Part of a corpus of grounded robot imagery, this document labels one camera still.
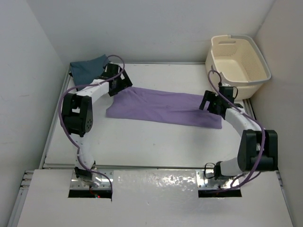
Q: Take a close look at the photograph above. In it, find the lavender t shirt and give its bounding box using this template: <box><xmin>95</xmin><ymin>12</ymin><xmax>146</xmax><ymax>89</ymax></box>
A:
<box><xmin>106</xmin><ymin>87</ymin><xmax>222</xmax><ymax>130</ymax></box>

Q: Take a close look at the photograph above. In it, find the teal t shirt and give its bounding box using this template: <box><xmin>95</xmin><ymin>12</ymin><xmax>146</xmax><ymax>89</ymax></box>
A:
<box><xmin>70</xmin><ymin>55</ymin><xmax>109</xmax><ymax>86</ymax></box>

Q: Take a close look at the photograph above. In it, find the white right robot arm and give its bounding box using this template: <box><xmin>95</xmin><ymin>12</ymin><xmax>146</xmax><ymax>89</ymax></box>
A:
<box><xmin>199</xmin><ymin>86</ymin><xmax>278</xmax><ymax>180</ymax></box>

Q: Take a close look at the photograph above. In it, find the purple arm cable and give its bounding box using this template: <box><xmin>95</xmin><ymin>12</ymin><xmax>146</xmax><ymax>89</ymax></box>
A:
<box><xmin>59</xmin><ymin>54</ymin><xmax>125</xmax><ymax>197</ymax></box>
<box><xmin>207</xmin><ymin>70</ymin><xmax>266</xmax><ymax>190</ymax></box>

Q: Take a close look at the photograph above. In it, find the cream plastic laundry basket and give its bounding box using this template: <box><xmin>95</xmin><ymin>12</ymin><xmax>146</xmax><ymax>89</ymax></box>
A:
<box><xmin>205</xmin><ymin>35</ymin><xmax>272</xmax><ymax>100</ymax></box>

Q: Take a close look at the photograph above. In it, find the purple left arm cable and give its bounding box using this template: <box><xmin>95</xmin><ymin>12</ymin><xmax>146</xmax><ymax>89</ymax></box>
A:
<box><xmin>59</xmin><ymin>54</ymin><xmax>125</xmax><ymax>197</ymax></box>

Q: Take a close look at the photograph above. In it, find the white front cover panel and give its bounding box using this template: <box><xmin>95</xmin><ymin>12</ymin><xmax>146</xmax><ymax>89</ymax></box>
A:
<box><xmin>18</xmin><ymin>169</ymin><xmax>292</xmax><ymax>227</ymax></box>

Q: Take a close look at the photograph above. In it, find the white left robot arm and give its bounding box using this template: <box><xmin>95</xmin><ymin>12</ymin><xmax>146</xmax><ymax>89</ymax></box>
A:
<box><xmin>59</xmin><ymin>63</ymin><xmax>133</xmax><ymax>181</ymax></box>

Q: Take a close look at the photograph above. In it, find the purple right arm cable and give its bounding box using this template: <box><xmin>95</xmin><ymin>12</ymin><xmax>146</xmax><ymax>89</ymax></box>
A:
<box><xmin>207</xmin><ymin>70</ymin><xmax>266</xmax><ymax>190</ymax></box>

